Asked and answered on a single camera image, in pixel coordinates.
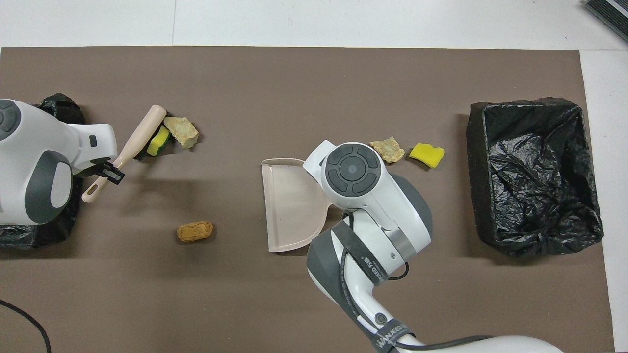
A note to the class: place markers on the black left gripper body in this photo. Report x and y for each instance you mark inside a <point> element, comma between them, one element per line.
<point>91,167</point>

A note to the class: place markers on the beige hand brush black bristles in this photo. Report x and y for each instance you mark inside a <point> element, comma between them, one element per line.
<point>140,135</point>

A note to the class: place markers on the yellow sponge with green backing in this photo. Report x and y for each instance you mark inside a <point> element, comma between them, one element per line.
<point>158,142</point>

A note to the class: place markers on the beige stone-like chunk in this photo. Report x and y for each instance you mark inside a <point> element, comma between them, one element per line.
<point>181,130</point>

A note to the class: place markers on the brown peanut-shaped bread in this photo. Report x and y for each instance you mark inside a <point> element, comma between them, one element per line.
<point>195,231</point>

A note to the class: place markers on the beige plastic dustpan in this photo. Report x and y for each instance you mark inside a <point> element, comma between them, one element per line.
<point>289,206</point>

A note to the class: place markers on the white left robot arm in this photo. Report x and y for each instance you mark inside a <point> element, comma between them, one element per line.
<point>29,147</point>

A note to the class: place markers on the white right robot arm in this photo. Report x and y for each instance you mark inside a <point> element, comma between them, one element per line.
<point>382,206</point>

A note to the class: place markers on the black bag lined bin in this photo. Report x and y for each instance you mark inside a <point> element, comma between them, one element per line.
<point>59,105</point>
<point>520,171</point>

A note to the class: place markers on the brown paper table mat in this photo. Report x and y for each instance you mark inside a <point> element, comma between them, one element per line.
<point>245,73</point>

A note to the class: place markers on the pale crumpled beige chunk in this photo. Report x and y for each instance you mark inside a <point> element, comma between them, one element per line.
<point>392,151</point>

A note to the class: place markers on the yellow rounded sponge piece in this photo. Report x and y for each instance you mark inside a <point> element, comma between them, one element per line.
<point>427,154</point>

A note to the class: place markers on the dark ribbed device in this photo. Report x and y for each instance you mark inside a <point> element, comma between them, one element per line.
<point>611,12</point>

